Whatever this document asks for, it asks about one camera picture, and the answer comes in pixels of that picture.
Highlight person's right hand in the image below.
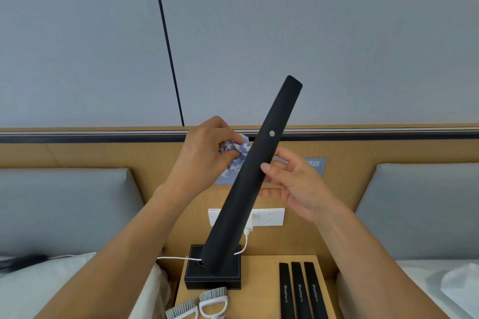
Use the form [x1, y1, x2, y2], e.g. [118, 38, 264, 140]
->
[258, 147, 339, 223]

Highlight person's left hand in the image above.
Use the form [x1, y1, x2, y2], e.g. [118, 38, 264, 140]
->
[164, 116, 249, 196]

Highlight blue white striped cloth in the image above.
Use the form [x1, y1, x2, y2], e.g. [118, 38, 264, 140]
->
[219, 134, 251, 181]

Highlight long black shoe spoon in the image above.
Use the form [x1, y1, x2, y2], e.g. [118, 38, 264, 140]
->
[278, 262, 297, 319]
[201, 75, 303, 277]
[291, 262, 313, 319]
[303, 262, 329, 319]

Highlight wooden nightstand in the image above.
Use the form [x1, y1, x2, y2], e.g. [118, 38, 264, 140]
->
[174, 254, 337, 319]

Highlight white brush grey bristles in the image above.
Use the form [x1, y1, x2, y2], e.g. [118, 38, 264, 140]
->
[165, 299, 198, 319]
[198, 287, 229, 319]

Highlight person's left forearm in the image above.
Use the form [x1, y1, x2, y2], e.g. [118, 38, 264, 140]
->
[33, 184, 203, 319]

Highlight person's right forearm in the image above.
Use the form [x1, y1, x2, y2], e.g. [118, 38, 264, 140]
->
[312, 202, 452, 319]

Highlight wooden headboard panel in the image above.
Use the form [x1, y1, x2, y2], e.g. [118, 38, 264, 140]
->
[0, 123, 479, 280]

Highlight black leather tissue box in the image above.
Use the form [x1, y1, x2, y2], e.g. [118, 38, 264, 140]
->
[184, 244, 242, 291]

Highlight grey headboard cushion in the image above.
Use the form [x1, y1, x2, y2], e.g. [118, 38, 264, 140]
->
[355, 162, 479, 262]
[0, 168, 145, 258]

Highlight white bed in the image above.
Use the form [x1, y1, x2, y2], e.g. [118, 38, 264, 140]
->
[335, 259, 479, 319]
[0, 253, 171, 319]

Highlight white pillow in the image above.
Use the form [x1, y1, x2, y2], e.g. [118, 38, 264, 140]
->
[0, 253, 97, 319]
[440, 262, 479, 319]

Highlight black charging device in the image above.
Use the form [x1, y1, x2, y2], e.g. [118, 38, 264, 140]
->
[0, 254, 48, 274]

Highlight grey wall sign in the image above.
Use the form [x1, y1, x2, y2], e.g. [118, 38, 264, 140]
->
[213, 157, 327, 185]

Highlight white switch socket panel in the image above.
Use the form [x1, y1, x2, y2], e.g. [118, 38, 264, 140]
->
[208, 207, 285, 228]

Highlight white charging cable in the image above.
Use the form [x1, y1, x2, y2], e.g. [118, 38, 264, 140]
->
[48, 231, 249, 262]

